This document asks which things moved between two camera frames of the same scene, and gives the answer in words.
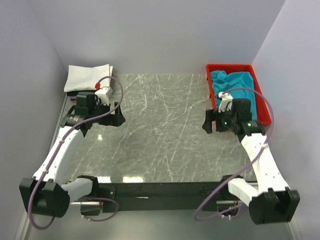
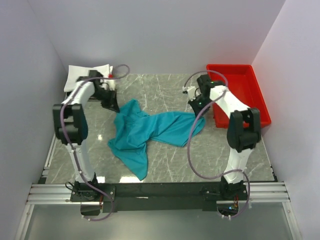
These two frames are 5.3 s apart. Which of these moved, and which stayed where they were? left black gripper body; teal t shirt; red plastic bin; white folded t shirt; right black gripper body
Moved: left black gripper body; right black gripper body; teal t shirt
Stayed: red plastic bin; white folded t shirt
